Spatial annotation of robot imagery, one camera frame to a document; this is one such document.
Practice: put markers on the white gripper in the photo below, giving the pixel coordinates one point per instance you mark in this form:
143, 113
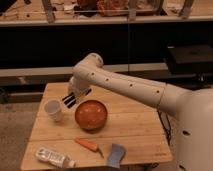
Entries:
77, 89

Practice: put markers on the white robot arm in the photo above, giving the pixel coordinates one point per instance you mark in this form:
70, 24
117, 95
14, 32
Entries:
193, 108

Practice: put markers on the white ceramic cup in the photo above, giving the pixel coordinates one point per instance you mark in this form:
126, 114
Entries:
53, 109

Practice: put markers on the orange bowl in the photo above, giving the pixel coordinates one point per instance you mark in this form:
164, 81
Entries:
91, 115

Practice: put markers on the wooden table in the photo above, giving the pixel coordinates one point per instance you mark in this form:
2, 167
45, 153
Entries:
131, 124

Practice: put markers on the orange carrot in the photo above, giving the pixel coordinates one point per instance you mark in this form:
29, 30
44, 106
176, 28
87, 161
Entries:
90, 145

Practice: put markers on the clear plastic bottle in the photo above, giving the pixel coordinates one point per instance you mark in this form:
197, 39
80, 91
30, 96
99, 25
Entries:
56, 159

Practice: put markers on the blue sponge cloth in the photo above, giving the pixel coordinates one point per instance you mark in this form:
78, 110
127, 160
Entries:
116, 155

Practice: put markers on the black box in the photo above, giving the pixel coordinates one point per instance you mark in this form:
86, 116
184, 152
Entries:
195, 59

